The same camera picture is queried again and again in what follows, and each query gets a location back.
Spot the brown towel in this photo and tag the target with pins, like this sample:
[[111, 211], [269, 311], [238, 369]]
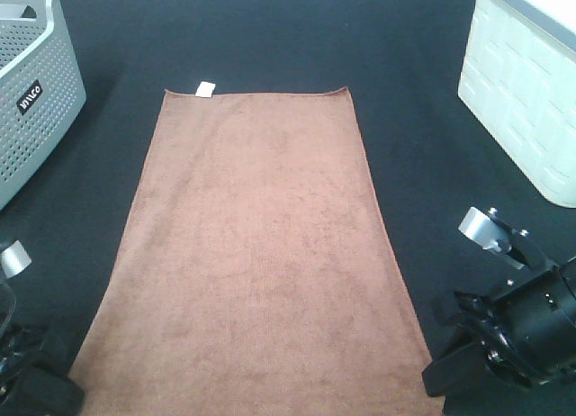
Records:
[[255, 275]]

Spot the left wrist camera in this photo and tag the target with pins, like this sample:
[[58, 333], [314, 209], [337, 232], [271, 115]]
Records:
[[14, 259]]

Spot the white plastic storage bin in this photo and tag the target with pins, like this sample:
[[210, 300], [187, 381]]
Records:
[[518, 80]]

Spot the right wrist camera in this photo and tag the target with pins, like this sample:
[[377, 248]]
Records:
[[514, 246]]

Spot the grey perforated laundry basket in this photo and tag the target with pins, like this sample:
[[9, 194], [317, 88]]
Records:
[[42, 91]]

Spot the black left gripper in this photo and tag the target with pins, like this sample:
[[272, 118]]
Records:
[[37, 392]]

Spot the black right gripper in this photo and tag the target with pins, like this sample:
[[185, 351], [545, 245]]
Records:
[[525, 337]]

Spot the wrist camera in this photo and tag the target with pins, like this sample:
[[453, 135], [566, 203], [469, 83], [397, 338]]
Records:
[[514, 246], [14, 259]]

